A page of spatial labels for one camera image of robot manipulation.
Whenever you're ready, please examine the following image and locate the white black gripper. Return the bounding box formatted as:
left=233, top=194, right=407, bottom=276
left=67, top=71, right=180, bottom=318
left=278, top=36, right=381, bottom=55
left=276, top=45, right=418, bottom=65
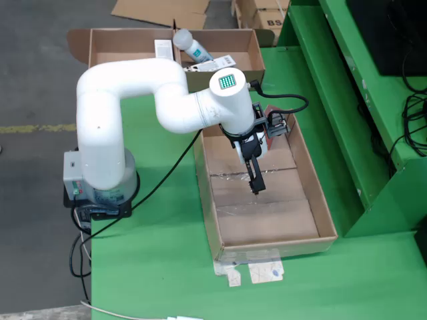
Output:
left=229, top=131, right=270, bottom=195

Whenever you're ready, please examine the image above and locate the red carton box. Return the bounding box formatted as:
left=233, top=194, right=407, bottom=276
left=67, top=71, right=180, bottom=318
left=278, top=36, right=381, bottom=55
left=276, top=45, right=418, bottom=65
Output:
left=264, top=104, right=294, bottom=151

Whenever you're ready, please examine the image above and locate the grey robot base box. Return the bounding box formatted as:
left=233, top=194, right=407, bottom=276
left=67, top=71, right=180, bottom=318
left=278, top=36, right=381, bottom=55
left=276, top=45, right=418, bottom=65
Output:
left=63, top=151, right=84, bottom=201

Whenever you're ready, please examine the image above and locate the shallow cardboard tray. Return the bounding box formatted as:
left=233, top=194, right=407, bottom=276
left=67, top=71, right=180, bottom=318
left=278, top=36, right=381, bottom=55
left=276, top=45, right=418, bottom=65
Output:
left=193, top=109, right=338, bottom=263

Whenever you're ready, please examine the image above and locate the cardboard box BS print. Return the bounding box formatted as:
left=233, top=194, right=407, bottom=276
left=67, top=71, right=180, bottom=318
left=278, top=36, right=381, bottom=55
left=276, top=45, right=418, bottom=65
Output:
left=252, top=7, right=286, bottom=37

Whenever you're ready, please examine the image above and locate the small open cardboard box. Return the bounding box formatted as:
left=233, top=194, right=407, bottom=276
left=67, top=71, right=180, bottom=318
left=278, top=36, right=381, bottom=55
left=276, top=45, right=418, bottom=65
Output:
left=232, top=0, right=290, bottom=30

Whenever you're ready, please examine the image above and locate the flat cardboard sheet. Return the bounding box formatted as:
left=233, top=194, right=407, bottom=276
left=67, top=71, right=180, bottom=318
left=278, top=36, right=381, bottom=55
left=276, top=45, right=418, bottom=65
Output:
left=110, top=0, right=211, bottom=30

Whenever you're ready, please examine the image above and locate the divided cardboard box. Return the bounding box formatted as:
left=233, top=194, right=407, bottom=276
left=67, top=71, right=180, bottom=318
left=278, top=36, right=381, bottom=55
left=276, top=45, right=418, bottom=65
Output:
left=66, top=27, right=275, bottom=95

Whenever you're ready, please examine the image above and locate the green metal shelf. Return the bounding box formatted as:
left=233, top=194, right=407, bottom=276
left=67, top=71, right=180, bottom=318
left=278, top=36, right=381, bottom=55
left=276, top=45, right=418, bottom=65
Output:
left=276, top=0, right=427, bottom=239

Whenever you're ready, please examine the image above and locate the white barcode carton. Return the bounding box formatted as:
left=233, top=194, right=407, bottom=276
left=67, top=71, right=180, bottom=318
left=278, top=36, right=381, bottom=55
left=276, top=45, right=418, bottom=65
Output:
left=182, top=55, right=237, bottom=73

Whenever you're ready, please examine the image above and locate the white plastic bottle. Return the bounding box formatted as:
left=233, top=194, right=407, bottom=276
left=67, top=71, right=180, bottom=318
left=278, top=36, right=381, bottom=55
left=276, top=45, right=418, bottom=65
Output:
left=172, top=28, right=214, bottom=64

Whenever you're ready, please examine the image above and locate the slim white carton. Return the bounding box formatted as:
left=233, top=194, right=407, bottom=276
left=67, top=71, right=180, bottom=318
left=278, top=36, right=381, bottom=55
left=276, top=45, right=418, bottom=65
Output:
left=153, top=39, right=175, bottom=61

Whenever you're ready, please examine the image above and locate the black monitor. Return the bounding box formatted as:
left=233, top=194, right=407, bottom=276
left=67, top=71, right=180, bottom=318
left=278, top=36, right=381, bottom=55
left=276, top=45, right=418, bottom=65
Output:
left=345, top=0, right=427, bottom=77

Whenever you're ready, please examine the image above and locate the long black camera cable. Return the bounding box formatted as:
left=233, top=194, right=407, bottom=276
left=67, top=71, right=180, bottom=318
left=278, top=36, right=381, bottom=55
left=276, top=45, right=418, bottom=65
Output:
left=79, top=125, right=223, bottom=241

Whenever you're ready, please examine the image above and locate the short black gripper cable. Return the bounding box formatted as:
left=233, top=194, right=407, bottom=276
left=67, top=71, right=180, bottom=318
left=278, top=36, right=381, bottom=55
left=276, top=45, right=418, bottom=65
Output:
left=249, top=79, right=310, bottom=125

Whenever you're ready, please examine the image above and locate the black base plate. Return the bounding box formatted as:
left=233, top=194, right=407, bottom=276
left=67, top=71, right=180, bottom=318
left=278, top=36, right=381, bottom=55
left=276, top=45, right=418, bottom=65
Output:
left=63, top=186, right=133, bottom=221

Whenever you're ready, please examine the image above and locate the black cable tangle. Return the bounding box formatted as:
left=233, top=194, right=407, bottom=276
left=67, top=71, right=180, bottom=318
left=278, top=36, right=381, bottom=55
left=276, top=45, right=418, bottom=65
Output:
left=386, top=43, right=427, bottom=177

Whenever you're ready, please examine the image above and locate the thin beige cable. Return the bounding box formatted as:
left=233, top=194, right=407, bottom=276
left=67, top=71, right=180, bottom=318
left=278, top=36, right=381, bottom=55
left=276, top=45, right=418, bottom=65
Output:
left=73, top=209, right=93, bottom=263

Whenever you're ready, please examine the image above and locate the white cable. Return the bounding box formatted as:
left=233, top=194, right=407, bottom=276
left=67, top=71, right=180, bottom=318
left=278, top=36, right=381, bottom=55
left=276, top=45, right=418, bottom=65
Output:
left=79, top=301, right=168, bottom=320

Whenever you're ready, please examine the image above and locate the black power cable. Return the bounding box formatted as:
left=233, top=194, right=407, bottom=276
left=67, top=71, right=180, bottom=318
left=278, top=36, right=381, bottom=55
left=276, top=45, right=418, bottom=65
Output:
left=68, top=203, right=93, bottom=278

